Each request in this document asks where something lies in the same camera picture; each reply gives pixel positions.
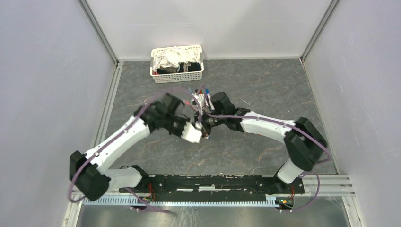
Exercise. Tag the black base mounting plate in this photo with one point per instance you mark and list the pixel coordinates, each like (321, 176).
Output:
(216, 188)

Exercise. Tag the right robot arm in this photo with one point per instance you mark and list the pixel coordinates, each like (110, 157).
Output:
(304, 143)

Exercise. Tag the white plastic basket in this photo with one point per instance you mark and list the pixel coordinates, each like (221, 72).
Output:
(176, 77)

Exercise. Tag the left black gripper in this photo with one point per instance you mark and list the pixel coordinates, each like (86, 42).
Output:
(178, 131)

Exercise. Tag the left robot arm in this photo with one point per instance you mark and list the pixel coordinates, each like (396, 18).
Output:
(89, 171)

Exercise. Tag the white cloth in basket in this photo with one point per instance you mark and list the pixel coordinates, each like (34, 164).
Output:
(173, 56)

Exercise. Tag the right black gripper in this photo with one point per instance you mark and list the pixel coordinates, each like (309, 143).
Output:
(204, 122)

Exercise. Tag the black striped cloth in basket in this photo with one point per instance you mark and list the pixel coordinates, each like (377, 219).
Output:
(182, 68)

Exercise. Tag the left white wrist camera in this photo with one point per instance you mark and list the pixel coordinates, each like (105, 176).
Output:
(192, 132)

